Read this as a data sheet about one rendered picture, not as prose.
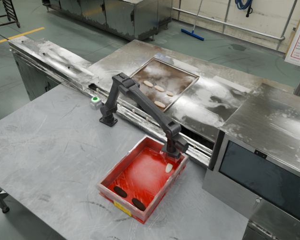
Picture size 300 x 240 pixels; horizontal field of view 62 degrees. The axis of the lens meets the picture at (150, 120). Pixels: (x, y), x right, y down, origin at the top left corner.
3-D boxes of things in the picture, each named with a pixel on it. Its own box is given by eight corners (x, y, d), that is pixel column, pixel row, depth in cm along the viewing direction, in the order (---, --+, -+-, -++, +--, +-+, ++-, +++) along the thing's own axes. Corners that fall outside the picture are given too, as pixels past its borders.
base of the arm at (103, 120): (98, 121, 188) (111, 127, 183) (97, 113, 182) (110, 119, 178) (105, 115, 193) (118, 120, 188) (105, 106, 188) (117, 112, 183)
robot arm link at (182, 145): (176, 121, 136) (165, 129, 131) (193, 132, 130) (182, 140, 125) (175, 137, 144) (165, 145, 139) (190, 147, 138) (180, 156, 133)
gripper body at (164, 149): (165, 145, 149) (165, 136, 144) (181, 150, 146) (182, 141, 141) (160, 152, 144) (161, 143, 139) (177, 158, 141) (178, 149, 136)
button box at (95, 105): (90, 110, 202) (88, 99, 195) (97, 105, 207) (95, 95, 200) (96, 114, 199) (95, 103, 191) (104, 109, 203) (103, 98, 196)
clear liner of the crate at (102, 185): (95, 194, 141) (94, 184, 134) (145, 143, 171) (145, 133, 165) (144, 227, 127) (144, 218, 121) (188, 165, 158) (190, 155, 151)
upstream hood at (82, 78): (9, 46, 270) (6, 39, 264) (25, 41, 280) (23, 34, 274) (83, 92, 211) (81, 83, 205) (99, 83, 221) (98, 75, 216)
